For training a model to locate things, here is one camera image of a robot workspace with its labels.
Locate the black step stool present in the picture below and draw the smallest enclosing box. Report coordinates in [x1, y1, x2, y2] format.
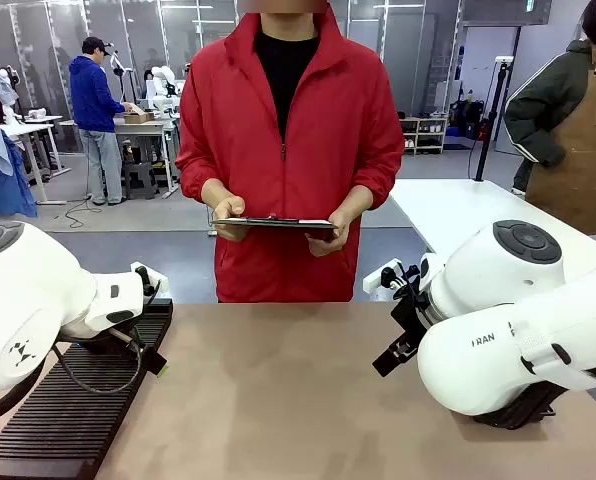
[123, 160, 159, 201]

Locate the black equipment pile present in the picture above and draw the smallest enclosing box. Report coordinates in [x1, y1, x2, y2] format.
[450, 97, 490, 141]

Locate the person in blue hoodie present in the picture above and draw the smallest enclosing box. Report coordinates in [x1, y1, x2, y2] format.
[68, 36, 134, 207]

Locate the person's right hand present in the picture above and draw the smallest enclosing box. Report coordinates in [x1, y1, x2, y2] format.
[201, 179, 250, 244]

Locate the blue hanging cloth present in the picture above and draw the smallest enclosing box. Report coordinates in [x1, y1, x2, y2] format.
[0, 130, 39, 219]

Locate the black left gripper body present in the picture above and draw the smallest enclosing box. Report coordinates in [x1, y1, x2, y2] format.
[63, 323, 148, 355]

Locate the grey background desk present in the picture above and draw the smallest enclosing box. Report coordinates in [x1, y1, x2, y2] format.
[60, 117, 179, 199]

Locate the person's left forearm red sleeve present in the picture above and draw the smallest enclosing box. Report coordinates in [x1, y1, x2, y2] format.
[350, 144, 405, 210]

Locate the person's left hand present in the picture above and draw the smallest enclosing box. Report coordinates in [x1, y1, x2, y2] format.
[305, 187, 375, 259]

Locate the person in red jacket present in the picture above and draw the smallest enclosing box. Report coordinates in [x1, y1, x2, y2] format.
[175, 0, 405, 304]

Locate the black floor cable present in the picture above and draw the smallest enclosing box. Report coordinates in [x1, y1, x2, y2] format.
[65, 197, 105, 230]

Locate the wooden shelf unit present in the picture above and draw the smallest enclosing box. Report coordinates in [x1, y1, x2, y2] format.
[400, 116, 449, 156]

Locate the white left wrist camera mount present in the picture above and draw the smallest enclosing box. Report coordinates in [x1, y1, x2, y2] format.
[129, 261, 171, 297]

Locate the white side table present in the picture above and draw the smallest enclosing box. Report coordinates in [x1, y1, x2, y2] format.
[387, 178, 596, 281]

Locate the long black slotted rack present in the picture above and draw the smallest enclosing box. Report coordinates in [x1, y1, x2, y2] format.
[0, 297, 174, 480]

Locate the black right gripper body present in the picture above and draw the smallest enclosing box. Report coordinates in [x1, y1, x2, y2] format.
[390, 291, 432, 347]

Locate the person's right forearm red sleeve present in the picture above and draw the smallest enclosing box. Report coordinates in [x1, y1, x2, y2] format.
[175, 144, 229, 204]

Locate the short black slotted rack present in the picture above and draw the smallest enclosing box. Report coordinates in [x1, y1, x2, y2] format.
[470, 382, 569, 431]

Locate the person in brown apron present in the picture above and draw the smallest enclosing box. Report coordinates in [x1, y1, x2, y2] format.
[503, 0, 596, 236]

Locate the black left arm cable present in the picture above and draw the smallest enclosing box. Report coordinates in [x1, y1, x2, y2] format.
[52, 327, 147, 396]

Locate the black pole with white top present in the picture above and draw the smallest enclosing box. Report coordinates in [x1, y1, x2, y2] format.
[473, 55, 515, 182]

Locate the white background desk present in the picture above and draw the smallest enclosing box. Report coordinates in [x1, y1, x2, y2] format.
[0, 114, 72, 206]

